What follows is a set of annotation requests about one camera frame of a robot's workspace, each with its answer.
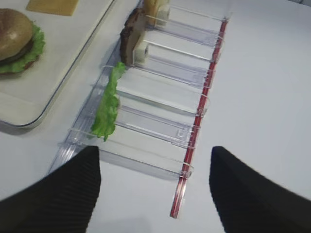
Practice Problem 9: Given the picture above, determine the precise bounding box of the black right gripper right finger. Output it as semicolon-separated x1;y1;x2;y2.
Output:
209;146;311;233

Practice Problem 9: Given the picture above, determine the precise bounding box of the yellow cheese slice on tray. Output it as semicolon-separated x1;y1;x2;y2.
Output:
26;0;78;16

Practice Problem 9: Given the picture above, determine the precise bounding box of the green lettuce leaf in rack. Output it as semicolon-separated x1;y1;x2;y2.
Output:
91;62;126;141

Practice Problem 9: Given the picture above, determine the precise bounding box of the clear right acrylic rack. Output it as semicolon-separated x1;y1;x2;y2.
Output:
51;0;232;218

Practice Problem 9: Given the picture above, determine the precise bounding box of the white metal tray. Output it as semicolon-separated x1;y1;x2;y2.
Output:
0;0;112;127

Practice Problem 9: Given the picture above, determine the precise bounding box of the lettuce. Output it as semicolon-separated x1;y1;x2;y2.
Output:
0;23;46;73

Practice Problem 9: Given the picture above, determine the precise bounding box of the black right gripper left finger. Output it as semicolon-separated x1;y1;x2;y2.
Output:
0;146;101;233

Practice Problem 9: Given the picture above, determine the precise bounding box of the bun half in right rack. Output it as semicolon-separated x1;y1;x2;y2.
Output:
143;0;170;26

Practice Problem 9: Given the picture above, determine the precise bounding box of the sesame top bun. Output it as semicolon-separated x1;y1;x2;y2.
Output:
0;8;33;61

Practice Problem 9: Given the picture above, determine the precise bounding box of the brown meat patty in rack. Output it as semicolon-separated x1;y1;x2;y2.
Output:
120;8;147;66

